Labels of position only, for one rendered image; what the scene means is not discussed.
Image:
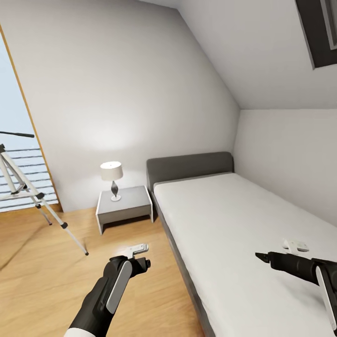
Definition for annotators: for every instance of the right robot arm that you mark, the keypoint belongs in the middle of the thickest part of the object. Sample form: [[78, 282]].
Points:
[[320, 272]]

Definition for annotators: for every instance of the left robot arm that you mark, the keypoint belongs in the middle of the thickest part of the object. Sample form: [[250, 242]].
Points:
[[100, 305]]

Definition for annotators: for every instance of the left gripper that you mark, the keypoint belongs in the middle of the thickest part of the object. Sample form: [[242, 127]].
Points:
[[140, 265]]

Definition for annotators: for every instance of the nightstand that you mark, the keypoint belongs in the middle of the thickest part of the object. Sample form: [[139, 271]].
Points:
[[134, 202]]

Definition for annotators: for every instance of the table lamp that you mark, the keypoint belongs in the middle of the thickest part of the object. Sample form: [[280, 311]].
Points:
[[112, 171]]

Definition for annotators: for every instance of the camera tripod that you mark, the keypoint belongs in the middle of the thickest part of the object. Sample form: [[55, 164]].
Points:
[[26, 184]]

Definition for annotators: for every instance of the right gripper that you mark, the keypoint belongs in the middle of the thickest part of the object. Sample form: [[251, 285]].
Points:
[[282, 262]]

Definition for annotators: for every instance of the bed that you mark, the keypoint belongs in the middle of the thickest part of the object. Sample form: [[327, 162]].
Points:
[[215, 222]]

